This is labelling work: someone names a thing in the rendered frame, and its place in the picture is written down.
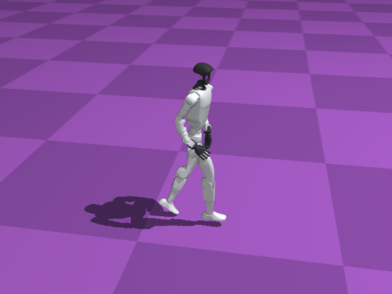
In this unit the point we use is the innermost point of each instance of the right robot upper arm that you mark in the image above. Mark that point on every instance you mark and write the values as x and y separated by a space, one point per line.
189 102

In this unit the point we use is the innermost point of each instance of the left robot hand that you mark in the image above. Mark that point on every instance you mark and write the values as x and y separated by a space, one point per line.
208 139

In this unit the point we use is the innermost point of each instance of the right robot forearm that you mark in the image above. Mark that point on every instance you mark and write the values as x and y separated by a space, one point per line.
183 133

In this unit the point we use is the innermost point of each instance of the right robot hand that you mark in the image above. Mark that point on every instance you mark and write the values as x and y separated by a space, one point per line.
199 150

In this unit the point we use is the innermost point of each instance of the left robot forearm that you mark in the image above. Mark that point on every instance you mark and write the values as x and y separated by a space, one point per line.
206 125

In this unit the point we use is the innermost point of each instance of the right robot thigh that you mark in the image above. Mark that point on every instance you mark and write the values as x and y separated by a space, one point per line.
205 165

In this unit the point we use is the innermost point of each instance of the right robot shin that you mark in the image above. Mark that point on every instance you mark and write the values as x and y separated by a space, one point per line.
208 195

